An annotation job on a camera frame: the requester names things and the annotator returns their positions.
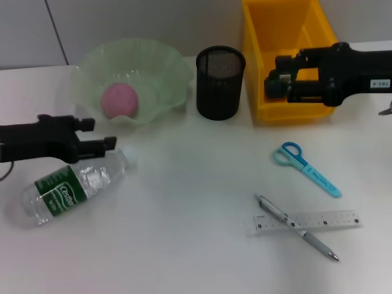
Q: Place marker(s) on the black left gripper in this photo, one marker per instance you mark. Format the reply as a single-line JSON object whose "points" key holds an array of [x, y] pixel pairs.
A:
{"points": [[36, 141]]}

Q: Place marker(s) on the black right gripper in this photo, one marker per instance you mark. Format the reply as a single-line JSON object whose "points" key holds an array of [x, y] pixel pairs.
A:
{"points": [[352, 73]]}

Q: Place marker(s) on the green plastic wrapper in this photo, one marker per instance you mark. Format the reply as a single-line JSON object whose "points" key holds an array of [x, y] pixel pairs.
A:
{"points": [[280, 78]]}

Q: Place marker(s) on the pink peach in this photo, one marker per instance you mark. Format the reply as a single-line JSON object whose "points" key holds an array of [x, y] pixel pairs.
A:
{"points": [[119, 98]]}

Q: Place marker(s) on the clear green-label water bottle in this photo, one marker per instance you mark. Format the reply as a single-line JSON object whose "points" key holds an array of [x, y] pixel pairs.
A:
{"points": [[61, 196]]}

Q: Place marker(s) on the black mesh pen holder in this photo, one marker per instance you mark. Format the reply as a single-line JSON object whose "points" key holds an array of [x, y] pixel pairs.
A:
{"points": [[219, 88]]}

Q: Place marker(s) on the translucent green fruit plate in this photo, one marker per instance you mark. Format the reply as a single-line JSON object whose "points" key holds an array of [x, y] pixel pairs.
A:
{"points": [[153, 70]]}

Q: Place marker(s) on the blue scissors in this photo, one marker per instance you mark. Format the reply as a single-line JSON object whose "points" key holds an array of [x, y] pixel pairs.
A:
{"points": [[318, 179]]}

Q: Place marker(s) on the transparent plastic ruler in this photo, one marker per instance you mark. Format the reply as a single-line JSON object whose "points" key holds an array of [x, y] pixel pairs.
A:
{"points": [[337, 222]]}

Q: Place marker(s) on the grey clear pen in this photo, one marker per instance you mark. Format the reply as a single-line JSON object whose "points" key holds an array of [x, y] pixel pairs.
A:
{"points": [[315, 242]]}

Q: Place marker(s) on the yellow plastic bin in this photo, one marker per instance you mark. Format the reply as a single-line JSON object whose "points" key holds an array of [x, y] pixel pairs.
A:
{"points": [[260, 36]]}

